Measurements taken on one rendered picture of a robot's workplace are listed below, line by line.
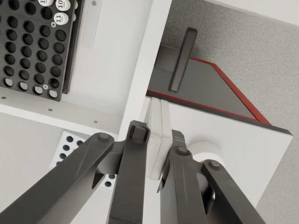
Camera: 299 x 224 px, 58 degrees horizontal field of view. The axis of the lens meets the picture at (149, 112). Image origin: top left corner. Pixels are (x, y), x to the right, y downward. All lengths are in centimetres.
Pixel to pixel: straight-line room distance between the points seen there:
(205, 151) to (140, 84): 23
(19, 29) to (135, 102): 15
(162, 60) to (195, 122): 22
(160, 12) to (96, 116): 18
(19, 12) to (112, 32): 11
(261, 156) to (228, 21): 79
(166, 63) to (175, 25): 91
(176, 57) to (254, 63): 101
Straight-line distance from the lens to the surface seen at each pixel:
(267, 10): 40
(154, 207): 59
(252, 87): 133
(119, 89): 39
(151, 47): 28
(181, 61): 30
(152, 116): 18
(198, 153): 48
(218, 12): 123
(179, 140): 18
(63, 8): 31
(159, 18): 28
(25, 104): 39
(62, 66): 33
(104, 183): 52
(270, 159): 56
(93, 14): 37
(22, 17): 34
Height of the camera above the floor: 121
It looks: 68 degrees down
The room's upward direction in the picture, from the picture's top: 174 degrees counter-clockwise
